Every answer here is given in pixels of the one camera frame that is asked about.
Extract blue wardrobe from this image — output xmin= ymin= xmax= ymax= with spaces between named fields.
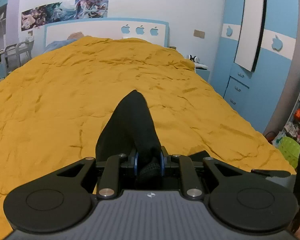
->
xmin=210 ymin=0 xmax=300 ymax=135

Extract black framed mirror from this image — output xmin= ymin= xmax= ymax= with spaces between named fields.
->
xmin=234 ymin=0 xmax=268 ymax=72

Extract green plastic basket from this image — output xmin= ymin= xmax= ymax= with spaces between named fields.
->
xmin=272 ymin=136 xmax=300 ymax=169

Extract yellow quilt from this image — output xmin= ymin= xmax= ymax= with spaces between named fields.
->
xmin=0 ymin=36 xmax=297 ymax=233

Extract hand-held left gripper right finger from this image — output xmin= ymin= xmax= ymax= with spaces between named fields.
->
xmin=161 ymin=148 xmax=256 ymax=201

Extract blue pillow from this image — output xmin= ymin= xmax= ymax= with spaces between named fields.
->
xmin=45 ymin=31 xmax=83 ymax=54

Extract wall poster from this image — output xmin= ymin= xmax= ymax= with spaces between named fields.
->
xmin=21 ymin=0 xmax=109 ymax=32

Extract blue nightstand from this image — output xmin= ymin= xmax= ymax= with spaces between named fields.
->
xmin=194 ymin=64 xmax=211 ymax=82

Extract grey chair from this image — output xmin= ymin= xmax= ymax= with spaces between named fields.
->
xmin=4 ymin=43 xmax=18 ymax=74
xmin=16 ymin=41 xmax=33 ymax=64

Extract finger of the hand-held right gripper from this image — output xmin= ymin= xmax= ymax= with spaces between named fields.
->
xmin=251 ymin=169 xmax=291 ymax=178

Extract blue and white headboard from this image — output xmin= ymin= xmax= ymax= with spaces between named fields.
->
xmin=44 ymin=17 xmax=170 ymax=53

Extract black pants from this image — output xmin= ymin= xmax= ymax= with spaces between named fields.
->
xmin=95 ymin=89 xmax=209 ymax=190

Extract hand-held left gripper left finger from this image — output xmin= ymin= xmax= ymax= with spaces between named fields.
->
xmin=44 ymin=149 xmax=140 ymax=199

